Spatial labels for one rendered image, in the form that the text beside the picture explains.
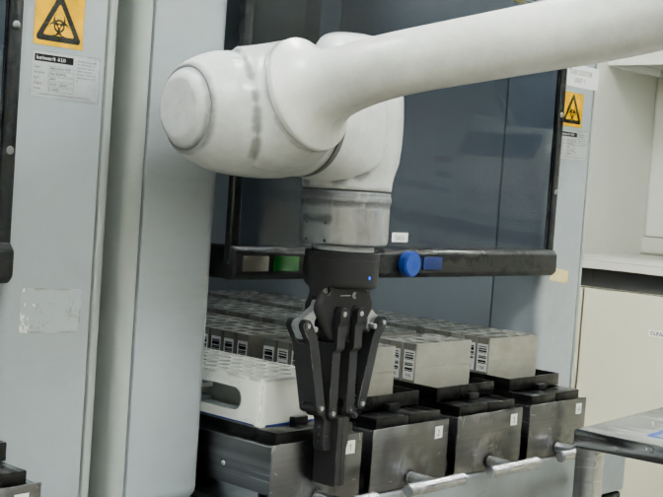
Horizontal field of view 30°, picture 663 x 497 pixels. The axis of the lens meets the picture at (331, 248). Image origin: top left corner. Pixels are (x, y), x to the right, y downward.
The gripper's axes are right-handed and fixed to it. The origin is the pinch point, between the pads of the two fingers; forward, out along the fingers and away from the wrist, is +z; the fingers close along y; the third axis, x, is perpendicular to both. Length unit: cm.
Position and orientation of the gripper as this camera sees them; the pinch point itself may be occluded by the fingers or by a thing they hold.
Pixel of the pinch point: (330, 449)
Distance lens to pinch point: 126.4
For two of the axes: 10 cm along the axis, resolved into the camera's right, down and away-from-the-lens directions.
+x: 7.4, 0.8, -6.7
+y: -6.7, -0.1, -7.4
